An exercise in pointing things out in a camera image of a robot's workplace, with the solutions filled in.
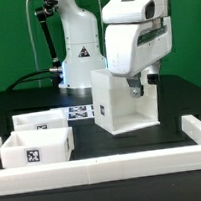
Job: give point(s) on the white front drawer tray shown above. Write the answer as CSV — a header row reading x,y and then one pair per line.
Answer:
x,y
36,147

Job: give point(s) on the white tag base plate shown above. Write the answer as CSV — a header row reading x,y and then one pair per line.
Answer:
x,y
78,112

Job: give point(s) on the white drawer tray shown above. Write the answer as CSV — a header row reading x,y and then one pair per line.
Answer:
x,y
36,147
48,119

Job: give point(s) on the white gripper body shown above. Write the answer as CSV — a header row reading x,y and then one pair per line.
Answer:
x,y
131,48

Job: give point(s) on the white right fence wall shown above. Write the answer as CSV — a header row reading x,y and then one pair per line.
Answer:
x,y
192,127

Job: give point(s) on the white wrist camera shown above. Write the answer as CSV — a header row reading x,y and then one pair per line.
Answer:
x,y
131,11

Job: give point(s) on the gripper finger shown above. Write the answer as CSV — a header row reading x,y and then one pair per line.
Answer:
x,y
135,86
153,74

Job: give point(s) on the white fence wall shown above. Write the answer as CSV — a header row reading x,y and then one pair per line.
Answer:
x,y
99,170
192,127

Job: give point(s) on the white drawer cabinet box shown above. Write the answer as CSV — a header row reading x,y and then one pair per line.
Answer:
x,y
115,110

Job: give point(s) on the white front fence wall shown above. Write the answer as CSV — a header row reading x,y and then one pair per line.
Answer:
x,y
99,170

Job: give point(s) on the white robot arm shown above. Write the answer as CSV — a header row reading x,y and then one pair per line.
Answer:
x,y
84,32

